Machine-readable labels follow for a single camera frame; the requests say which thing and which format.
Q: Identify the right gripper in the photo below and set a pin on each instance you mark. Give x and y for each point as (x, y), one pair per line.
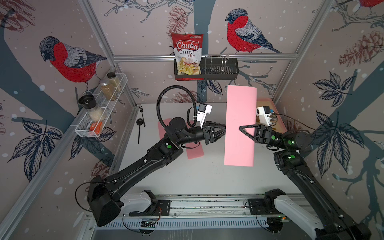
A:
(261, 135)

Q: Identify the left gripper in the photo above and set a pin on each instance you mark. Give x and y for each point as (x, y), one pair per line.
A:
(209, 134)

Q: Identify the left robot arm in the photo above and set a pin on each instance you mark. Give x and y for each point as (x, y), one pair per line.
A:
(104, 196)

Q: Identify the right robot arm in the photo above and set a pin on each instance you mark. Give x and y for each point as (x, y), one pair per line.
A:
(329, 221)

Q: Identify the black ladle spoon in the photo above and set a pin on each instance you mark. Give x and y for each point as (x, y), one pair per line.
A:
(139, 122)

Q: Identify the black fork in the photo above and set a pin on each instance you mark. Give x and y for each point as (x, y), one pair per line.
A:
(142, 113)

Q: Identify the Chuba cassava chips bag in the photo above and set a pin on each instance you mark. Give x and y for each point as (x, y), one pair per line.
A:
(188, 55)

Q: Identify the spice jar silver lid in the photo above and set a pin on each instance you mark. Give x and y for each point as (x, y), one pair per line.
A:
(108, 90)

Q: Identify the spice jar dark lid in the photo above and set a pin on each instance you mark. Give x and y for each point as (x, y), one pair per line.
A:
(114, 80)

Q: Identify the small red packet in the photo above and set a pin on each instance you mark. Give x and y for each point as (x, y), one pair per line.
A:
(96, 127)

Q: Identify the black lid rice jar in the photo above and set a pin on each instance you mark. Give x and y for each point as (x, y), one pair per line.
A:
(95, 112)

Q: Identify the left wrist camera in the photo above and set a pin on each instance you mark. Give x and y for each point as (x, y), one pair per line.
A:
(203, 111)

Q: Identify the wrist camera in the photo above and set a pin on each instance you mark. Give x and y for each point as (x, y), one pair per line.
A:
(264, 113)
(203, 111)

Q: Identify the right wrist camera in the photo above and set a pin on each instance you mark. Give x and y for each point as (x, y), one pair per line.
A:
(264, 113)

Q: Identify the black wire wall basket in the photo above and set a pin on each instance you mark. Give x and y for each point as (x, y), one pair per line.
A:
(212, 69)

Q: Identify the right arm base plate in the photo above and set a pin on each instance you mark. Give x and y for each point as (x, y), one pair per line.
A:
(263, 207)

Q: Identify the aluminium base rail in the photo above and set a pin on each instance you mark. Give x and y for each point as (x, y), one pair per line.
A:
(187, 206)

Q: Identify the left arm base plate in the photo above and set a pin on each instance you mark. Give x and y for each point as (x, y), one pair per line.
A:
(158, 208)

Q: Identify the clear acrylic wall shelf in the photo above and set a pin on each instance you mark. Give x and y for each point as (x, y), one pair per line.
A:
(82, 129)

